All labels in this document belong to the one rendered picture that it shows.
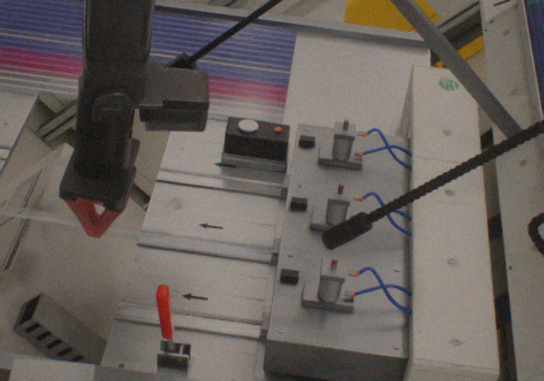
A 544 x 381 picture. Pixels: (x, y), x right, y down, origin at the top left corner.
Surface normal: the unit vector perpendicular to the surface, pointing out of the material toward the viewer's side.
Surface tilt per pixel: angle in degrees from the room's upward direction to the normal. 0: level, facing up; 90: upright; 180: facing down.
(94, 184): 40
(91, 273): 0
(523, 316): 90
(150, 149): 90
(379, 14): 90
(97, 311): 0
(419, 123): 44
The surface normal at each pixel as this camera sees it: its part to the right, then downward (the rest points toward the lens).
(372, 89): 0.09, -0.76
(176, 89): 0.31, -0.39
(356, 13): -0.11, 0.64
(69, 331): 0.76, -0.45
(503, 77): -0.64, -0.63
